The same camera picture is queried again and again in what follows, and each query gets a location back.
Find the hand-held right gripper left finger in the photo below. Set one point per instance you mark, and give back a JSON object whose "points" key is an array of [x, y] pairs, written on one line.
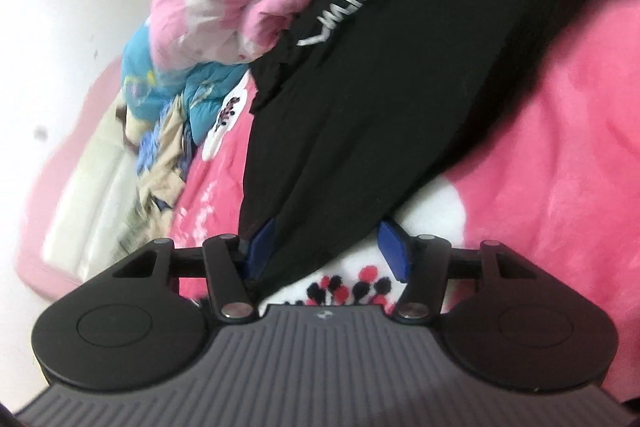
{"points": [[262, 247]]}

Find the black t-shirt with white print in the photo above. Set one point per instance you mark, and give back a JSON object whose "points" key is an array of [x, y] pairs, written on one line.
{"points": [[375, 107]]}

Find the pink bed frame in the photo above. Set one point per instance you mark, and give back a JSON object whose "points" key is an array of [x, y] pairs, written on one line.
{"points": [[60, 167]]}

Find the blue patterned quilt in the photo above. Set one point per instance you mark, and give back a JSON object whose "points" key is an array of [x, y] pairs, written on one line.
{"points": [[150, 82]]}

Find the cream mattress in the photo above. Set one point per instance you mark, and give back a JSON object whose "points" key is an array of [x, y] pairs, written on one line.
{"points": [[90, 192]]}

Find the beige crumpled clothes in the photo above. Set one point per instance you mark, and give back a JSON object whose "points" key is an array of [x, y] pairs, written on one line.
{"points": [[160, 177]]}

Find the pink printed fleece blanket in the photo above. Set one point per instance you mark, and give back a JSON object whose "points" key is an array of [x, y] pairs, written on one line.
{"points": [[550, 132]]}

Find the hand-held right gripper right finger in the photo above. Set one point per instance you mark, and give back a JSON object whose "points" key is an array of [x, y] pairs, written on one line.
{"points": [[392, 249]]}

